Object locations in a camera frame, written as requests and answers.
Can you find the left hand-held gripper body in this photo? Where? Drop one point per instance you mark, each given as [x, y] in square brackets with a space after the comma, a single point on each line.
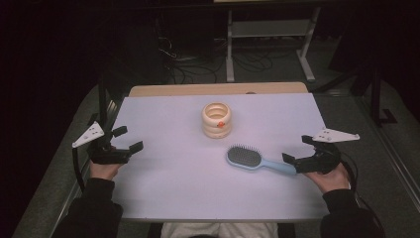
[107, 155]

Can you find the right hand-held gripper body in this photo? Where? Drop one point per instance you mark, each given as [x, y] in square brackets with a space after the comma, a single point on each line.
[322, 160]

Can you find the blue hairbrush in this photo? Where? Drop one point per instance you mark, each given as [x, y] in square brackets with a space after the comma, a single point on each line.
[244, 158]

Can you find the cream ringed cup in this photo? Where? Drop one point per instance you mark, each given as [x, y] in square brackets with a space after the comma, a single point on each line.
[216, 127]

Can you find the person's left hand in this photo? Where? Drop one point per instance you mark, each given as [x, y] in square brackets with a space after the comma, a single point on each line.
[103, 171]

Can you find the person's right hand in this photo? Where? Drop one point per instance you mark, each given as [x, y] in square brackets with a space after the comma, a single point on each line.
[332, 181]

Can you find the black metal stand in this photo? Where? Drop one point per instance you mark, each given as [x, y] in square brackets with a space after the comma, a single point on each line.
[103, 99]
[376, 99]

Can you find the beige wooden table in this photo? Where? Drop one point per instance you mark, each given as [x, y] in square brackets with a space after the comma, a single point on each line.
[218, 89]

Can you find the person's light trousers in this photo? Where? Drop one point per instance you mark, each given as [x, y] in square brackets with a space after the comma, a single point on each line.
[219, 230]

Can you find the white metal desk frame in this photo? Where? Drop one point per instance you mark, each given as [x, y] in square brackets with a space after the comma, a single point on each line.
[270, 29]

